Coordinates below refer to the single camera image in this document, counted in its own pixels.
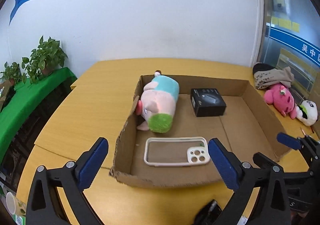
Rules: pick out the white red pen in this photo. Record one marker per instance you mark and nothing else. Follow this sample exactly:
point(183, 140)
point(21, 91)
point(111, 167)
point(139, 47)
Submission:
point(303, 132)

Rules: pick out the yellow sticky note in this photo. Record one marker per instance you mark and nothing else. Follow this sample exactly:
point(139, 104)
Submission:
point(285, 23)
point(295, 26)
point(275, 21)

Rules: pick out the torn cardboard box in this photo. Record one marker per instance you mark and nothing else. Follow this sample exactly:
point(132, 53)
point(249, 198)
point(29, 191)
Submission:
point(250, 115)

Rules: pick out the pink pig plush toy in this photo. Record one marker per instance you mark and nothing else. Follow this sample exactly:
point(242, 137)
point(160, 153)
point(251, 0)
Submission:
point(160, 100)

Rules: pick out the black product box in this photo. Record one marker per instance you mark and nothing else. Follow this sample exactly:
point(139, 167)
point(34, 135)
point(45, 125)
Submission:
point(208, 102)

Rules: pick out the small potted plant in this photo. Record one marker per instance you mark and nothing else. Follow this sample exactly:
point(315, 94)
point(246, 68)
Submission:
point(11, 73)

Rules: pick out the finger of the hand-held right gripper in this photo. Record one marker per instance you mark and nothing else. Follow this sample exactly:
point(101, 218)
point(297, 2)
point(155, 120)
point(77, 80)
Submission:
point(287, 141)
point(265, 161)

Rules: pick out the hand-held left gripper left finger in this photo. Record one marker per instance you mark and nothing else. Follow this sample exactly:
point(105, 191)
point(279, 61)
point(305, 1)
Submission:
point(92, 162)

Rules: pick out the white panda plush toy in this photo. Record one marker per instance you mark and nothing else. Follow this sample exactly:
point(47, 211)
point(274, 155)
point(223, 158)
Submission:
point(308, 112)

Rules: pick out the white clear phone case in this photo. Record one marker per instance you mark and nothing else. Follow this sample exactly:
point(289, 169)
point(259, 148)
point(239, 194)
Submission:
point(197, 158)

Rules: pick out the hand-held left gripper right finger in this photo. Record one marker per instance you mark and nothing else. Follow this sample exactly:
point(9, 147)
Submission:
point(223, 162)

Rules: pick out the grey printed cloth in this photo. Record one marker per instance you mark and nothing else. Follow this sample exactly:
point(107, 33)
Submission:
point(275, 77)

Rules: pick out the black glossy gadget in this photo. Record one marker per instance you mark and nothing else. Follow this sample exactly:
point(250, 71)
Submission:
point(208, 211)

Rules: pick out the paper cup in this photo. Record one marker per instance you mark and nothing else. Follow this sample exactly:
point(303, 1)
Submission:
point(13, 203)

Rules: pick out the large potted plant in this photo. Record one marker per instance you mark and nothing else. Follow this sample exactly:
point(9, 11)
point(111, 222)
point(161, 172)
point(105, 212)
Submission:
point(45, 57)

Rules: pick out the green table cloth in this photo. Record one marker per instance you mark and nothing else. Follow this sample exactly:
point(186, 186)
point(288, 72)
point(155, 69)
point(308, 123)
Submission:
point(30, 105)

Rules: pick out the black cap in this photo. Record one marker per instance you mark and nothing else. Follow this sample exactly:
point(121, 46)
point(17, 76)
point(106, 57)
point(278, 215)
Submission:
point(261, 67)

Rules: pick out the blue window banner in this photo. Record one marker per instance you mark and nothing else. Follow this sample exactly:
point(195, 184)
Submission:
point(295, 40)

